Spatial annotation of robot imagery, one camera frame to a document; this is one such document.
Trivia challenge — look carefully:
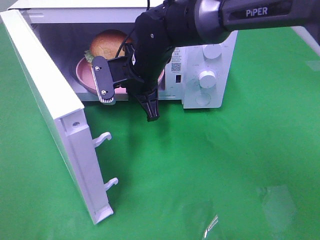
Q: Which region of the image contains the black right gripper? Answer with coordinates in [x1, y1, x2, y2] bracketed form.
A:
[90, 0, 221, 123]

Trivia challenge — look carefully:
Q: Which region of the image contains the pink round plate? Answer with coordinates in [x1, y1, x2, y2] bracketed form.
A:
[72, 57, 165, 102]

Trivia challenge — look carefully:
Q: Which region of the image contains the burger with lettuce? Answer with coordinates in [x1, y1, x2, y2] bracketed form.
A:
[84, 29, 127, 64]

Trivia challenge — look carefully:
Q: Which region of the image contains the white microwave door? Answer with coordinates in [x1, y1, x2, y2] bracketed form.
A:
[0, 9, 118, 224]

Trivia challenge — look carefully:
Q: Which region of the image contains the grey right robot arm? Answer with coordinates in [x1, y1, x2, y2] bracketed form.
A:
[92, 0, 320, 121]

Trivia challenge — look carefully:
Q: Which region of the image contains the white microwave oven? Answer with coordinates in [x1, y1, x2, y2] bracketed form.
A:
[0, 0, 240, 225]

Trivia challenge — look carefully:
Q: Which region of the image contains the round white door button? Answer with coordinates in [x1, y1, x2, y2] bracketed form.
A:
[195, 93, 211, 106]

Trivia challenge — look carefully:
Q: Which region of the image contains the lower white round knob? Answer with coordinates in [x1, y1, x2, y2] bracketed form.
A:
[198, 70, 217, 89]

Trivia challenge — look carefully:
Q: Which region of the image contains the white round knob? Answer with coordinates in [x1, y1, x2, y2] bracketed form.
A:
[198, 70, 217, 89]
[202, 44, 222, 60]

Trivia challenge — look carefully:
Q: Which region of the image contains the upper white round knob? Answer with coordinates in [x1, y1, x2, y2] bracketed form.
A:
[202, 44, 222, 60]

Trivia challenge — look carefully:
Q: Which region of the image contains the clear tape patch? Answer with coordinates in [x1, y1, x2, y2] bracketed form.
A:
[182, 200, 224, 240]
[257, 184, 297, 232]

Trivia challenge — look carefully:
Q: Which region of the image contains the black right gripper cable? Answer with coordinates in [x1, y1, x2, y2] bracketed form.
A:
[115, 0, 151, 60]

